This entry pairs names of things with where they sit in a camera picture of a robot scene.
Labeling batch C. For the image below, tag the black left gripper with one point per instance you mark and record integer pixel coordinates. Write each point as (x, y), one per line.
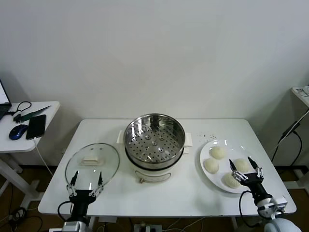
(82, 196)

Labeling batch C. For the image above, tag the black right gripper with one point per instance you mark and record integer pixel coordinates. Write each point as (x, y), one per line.
(254, 182)

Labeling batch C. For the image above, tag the white steamed baozi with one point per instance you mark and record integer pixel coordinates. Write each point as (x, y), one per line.
(211, 165)
(216, 152)
(242, 165)
(229, 181)

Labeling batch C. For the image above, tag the perforated steel steamer basket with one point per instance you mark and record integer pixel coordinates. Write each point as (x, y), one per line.
(154, 145)

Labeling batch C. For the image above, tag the white round plate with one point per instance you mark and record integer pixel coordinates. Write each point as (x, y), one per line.
(231, 151)

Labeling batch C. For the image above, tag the black smartphone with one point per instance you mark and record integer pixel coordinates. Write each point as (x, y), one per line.
(36, 126)

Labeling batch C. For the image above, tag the white side table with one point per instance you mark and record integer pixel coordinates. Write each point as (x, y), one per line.
(51, 108)

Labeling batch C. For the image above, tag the blue computer mouse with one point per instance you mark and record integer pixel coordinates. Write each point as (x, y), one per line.
(18, 131)

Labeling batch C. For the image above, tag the green flat ruler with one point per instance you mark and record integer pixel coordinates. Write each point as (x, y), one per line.
(31, 114)

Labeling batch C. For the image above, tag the white shelf table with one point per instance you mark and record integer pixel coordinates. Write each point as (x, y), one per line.
(301, 95)

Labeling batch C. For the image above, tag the black laptop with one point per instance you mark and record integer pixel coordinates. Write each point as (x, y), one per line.
(3, 106)

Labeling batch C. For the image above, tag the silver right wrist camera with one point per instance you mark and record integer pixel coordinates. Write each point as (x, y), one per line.
(280, 203)

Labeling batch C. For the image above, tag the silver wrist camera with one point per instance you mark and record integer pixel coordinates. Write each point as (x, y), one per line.
(280, 203)
(71, 227)

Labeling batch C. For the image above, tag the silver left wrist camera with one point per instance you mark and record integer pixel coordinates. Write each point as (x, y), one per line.
(71, 227)

